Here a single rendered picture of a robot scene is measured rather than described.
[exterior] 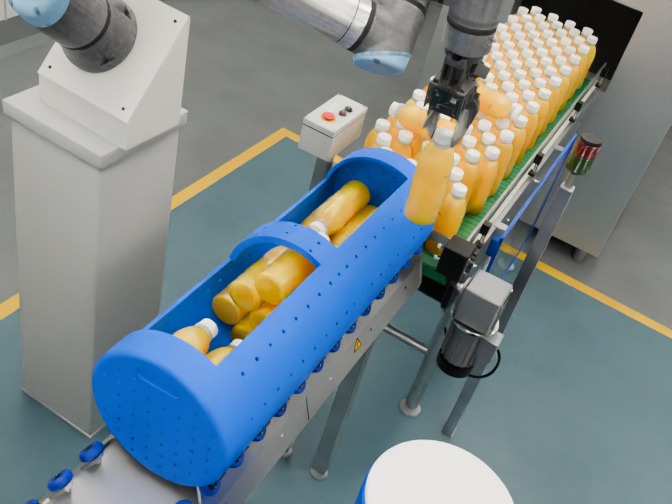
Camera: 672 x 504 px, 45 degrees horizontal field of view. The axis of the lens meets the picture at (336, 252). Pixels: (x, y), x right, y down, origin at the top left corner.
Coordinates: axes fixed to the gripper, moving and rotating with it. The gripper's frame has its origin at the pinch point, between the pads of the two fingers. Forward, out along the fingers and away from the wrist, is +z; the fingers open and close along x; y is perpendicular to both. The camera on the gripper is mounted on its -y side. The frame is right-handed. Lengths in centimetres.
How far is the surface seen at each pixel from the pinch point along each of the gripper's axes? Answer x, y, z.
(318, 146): -43, -35, 42
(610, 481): 75, -70, 153
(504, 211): 7, -67, 60
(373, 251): -4.6, 12.8, 24.5
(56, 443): -86, 32, 138
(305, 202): -28.9, -2.3, 33.6
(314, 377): -5, 30, 49
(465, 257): 8, -24, 47
